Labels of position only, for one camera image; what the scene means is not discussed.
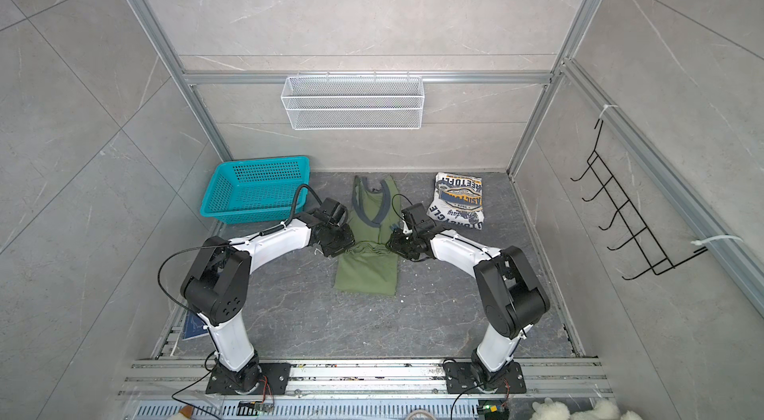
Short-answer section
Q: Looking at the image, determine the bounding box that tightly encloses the black wire hook rack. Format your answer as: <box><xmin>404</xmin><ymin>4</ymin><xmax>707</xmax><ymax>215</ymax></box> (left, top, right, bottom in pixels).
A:
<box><xmin>570</xmin><ymin>120</ymin><xmax>709</xmax><ymax>281</ymax></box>

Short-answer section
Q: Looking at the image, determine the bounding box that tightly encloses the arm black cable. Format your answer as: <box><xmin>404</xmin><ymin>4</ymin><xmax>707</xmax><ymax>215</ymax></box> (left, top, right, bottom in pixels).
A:
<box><xmin>389</xmin><ymin>192</ymin><xmax>535</xmax><ymax>420</ymax></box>
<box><xmin>156</xmin><ymin>183</ymin><xmax>326</xmax><ymax>420</ymax></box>

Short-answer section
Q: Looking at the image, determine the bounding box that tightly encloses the white tank top navy trim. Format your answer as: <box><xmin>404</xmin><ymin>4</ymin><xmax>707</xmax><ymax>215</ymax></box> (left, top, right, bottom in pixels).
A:
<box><xmin>427</xmin><ymin>173</ymin><xmax>485</xmax><ymax>230</ymax></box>

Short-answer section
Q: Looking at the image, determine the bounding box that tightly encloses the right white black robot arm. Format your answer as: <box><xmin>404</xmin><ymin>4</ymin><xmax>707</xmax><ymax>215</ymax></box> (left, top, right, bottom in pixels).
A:
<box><xmin>387</xmin><ymin>203</ymin><xmax>550</xmax><ymax>389</ymax></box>

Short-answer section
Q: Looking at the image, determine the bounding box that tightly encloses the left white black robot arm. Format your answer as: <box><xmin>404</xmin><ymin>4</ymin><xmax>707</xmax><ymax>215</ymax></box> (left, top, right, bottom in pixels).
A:
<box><xmin>180</xmin><ymin>198</ymin><xmax>355</xmax><ymax>393</ymax></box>

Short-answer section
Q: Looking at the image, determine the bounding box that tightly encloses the white wire mesh shelf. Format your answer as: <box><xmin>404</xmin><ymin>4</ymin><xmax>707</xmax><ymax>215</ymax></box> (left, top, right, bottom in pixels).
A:
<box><xmin>281</xmin><ymin>75</ymin><xmax>426</xmax><ymax>131</ymax></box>

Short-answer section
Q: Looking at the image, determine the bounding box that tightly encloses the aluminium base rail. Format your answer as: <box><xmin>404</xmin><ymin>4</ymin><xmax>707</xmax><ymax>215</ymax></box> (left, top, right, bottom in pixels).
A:
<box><xmin>117</xmin><ymin>358</ymin><xmax>614</xmax><ymax>419</ymax></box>

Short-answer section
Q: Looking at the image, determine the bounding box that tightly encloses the white plush toy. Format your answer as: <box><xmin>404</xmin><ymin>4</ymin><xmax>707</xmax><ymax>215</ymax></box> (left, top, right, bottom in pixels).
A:
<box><xmin>529</xmin><ymin>397</ymin><xmax>645</xmax><ymax>420</ymax></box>

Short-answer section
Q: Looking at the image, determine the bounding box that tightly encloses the green camouflage tank top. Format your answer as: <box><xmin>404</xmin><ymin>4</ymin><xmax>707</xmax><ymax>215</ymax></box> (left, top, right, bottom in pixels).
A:
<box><xmin>334</xmin><ymin>175</ymin><xmax>401</xmax><ymax>296</ymax></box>

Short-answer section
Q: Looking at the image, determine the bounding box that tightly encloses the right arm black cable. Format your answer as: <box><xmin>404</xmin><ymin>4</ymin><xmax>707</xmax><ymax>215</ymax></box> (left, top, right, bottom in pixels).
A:
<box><xmin>389</xmin><ymin>192</ymin><xmax>535</xmax><ymax>420</ymax></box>

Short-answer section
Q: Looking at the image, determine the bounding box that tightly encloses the blue book yellow label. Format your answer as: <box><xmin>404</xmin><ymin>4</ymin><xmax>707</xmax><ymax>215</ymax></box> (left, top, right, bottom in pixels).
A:
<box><xmin>180</xmin><ymin>313</ymin><xmax>207</xmax><ymax>340</ymax></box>

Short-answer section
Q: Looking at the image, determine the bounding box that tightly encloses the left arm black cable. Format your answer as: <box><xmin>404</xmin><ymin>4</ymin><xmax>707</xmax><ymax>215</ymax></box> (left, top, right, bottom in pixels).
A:
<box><xmin>156</xmin><ymin>183</ymin><xmax>326</xmax><ymax>420</ymax></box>

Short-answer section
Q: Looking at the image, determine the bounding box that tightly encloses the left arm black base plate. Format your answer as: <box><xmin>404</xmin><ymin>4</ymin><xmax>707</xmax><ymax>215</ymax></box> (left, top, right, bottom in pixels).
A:
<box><xmin>205</xmin><ymin>362</ymin><xmax>292</xmax><ymax>395</ymax></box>

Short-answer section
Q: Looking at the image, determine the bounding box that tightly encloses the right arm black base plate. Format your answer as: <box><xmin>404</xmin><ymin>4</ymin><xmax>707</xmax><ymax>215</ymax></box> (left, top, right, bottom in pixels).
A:
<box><xmin>442</xmin><ymin>360</ymin><xmax>527</xmax><ymax>395</ymax></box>

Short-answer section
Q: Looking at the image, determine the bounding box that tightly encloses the teal plastic basket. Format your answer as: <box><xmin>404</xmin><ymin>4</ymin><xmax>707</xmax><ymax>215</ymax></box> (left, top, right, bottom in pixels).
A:
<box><xmin>200</xmin><ymin>156</ymin><xmax>310</xmax><ymax>225</ymax></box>

